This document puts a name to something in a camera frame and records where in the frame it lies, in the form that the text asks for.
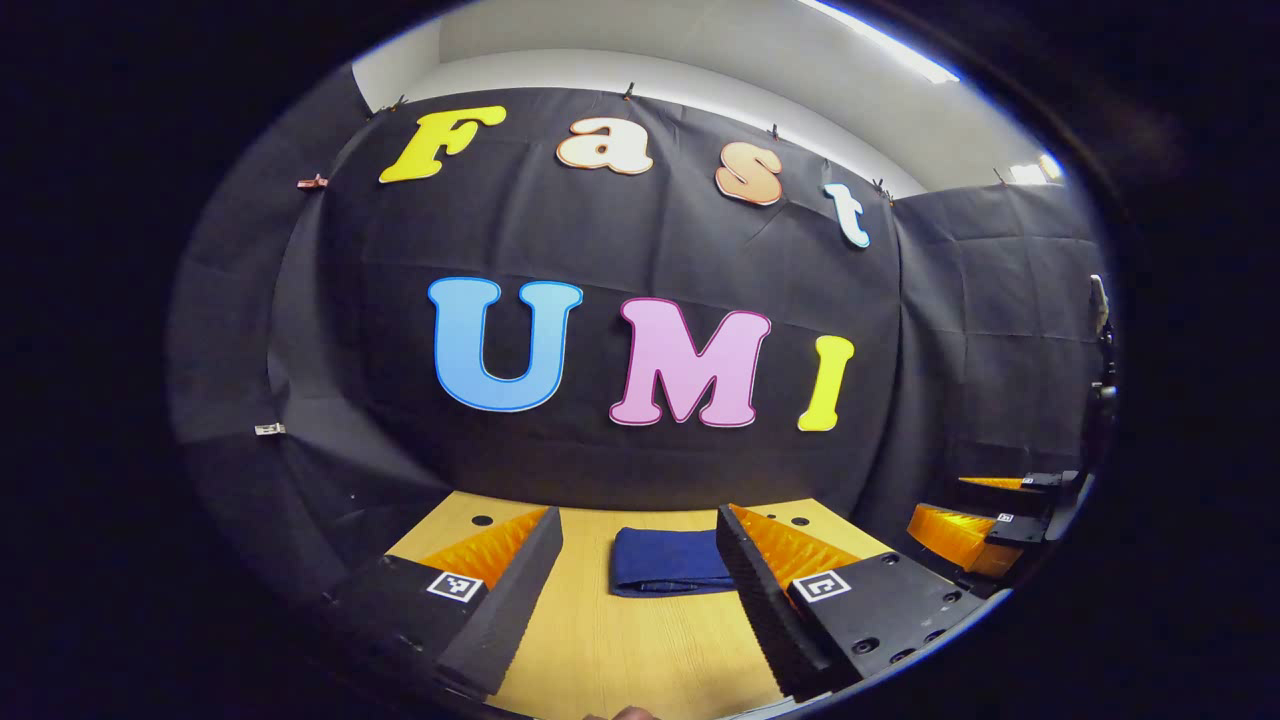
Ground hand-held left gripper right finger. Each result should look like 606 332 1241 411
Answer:
715 504 991 703

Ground square ceiling light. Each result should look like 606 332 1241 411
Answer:
1008 152 1067 187

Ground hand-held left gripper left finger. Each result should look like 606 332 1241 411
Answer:
325 506 564 698

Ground black backdrop cloth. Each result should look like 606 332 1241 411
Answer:
165 65 1116 601

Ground blue denim jeans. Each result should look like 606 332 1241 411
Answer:
610 526 738 599

